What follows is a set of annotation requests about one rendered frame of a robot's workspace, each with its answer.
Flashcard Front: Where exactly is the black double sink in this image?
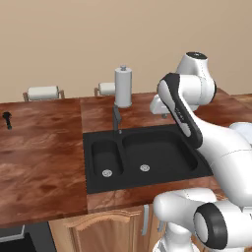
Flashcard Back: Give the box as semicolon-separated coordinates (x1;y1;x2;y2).
82;123;214;195

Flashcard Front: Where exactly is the small black utensil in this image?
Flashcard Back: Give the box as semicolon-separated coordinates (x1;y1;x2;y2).
2;110;14;131

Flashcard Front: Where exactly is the wooden cabinet door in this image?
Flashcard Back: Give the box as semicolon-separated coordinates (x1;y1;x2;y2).
48;204;155;252
148;204;169;252

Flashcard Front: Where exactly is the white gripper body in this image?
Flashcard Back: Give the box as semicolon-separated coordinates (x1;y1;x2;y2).
150;94;172;116

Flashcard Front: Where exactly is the dark grey faucet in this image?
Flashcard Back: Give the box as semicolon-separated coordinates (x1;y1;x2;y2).
112;104;123;135

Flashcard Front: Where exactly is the black dishwasher with silver handle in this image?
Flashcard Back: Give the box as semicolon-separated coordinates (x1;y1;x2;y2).
0;223;57;252

